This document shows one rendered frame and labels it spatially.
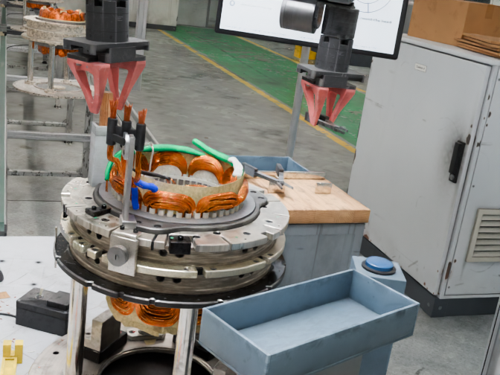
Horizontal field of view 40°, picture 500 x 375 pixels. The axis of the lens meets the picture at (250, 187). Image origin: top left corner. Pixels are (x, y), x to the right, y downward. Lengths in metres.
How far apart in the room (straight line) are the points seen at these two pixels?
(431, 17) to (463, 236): 1.15
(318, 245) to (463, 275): 2.24
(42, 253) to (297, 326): 0.84
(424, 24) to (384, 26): 1.79
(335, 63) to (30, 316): 0.67
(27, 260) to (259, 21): 0.93
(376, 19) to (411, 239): 1.70
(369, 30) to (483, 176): 1.38
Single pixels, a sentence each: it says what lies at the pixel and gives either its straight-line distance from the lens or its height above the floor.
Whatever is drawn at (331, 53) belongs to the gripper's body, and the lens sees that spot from 1.18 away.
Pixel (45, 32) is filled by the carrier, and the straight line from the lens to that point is 3.08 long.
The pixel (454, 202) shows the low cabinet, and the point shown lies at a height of 0.56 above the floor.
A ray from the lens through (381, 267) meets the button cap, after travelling 1.01.
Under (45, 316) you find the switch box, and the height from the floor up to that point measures 0.81.
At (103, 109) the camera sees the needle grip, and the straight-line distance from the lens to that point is 0.99.
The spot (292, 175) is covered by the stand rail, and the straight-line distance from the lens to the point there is 1.27.
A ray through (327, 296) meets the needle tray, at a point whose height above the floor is 1.04.
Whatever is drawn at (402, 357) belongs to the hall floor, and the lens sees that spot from 2.99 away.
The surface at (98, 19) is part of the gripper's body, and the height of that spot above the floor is 1.33.
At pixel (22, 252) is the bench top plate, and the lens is 1.57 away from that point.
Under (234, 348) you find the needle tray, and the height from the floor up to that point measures 1.05.
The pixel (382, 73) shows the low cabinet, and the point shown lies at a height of 0.99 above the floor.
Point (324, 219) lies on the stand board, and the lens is 1.14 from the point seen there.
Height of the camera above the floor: 1.42
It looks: 17 degrees down
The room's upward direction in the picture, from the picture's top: 8 degrees clockwise
